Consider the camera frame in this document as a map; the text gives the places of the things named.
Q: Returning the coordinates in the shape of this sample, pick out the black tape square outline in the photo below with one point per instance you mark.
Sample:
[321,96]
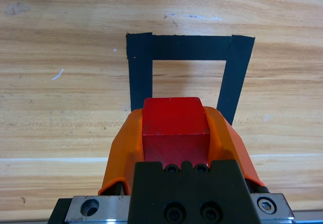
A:
[189,48]

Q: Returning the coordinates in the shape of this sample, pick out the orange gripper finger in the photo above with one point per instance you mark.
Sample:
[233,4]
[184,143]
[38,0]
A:
[227,143]
[121,148]

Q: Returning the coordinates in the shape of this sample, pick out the red cube block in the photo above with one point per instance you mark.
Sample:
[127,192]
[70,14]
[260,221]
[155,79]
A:
[174,123]

